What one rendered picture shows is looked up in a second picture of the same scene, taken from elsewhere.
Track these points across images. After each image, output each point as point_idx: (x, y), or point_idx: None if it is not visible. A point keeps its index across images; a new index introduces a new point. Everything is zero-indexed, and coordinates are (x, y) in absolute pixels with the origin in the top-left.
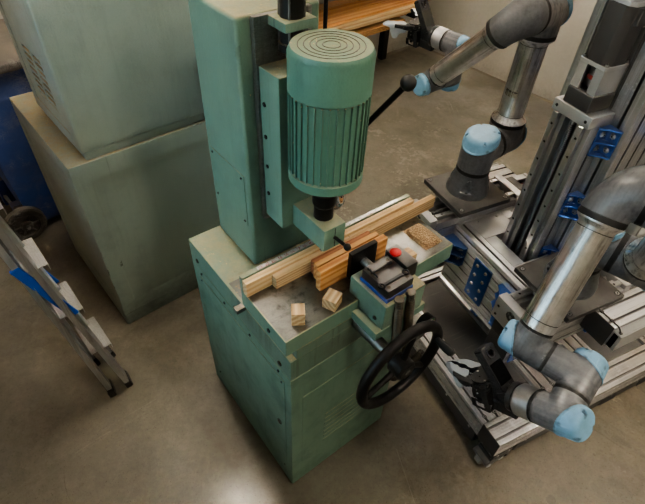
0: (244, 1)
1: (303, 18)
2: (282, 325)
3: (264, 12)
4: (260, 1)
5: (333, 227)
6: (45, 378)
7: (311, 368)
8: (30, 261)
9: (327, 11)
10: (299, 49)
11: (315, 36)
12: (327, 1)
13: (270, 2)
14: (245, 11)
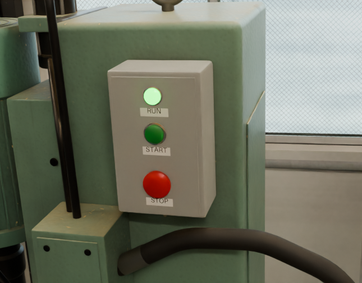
0: (152, 8)
1: (33, 14)
2: None
3: (96, 8)
4: (132, 10)
5: None
6: None
7: None
8: None
9: (52, 60)
10: (3, 18)
11: (0, 24)
12: (50, 40)
13: (116, 12)
14: (122, 5)
